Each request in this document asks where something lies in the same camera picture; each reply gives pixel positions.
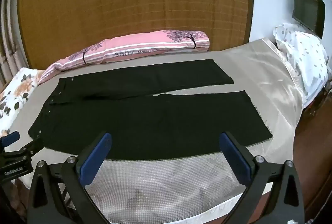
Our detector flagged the floral pillow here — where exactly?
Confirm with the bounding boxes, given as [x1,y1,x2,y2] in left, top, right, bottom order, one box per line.
[0,68,44,137]

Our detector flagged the shiny beige blanket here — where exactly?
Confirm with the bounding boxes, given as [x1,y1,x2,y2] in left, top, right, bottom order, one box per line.
[227,38,303,159]

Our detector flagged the pink striped bolster pillow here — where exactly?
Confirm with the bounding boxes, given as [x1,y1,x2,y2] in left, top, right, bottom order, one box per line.
[39,29,210,84]

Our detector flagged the black pants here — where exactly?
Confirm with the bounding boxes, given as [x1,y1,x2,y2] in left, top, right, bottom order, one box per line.
[28,59,272,160]

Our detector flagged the white dotted pillow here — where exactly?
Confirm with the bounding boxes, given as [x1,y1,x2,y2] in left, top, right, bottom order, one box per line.
[273,23,328,107]

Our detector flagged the wall mounted television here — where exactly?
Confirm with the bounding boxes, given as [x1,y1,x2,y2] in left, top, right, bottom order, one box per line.
[292,0,325,39]

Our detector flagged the beige curtain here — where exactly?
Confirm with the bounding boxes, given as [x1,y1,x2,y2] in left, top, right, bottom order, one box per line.
[1,0,28,88]

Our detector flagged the wooden headboard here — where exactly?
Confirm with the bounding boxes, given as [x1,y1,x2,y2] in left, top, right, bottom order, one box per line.
[16,0,254,70]

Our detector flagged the grey woven bed mat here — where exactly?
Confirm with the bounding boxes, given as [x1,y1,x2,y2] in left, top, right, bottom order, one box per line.
[10,48,304,223]

